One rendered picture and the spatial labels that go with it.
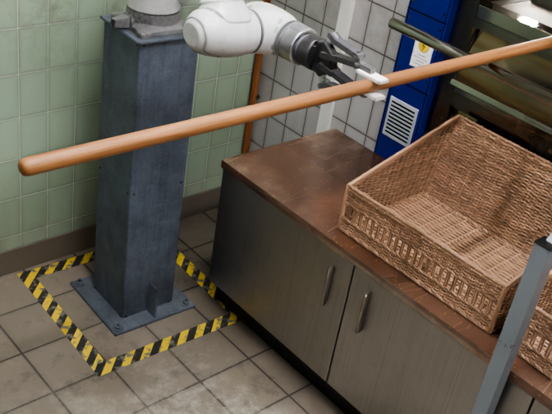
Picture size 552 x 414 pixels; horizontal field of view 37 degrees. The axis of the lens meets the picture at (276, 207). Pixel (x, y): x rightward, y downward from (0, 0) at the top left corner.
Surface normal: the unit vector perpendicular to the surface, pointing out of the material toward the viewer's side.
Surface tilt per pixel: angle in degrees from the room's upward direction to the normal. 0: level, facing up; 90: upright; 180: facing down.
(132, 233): 90
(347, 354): 90
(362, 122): 90
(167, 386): 0
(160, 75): 90
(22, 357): 0
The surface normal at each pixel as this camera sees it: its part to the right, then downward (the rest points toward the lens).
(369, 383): -0.75, 0.25
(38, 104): 0.65, 0.48
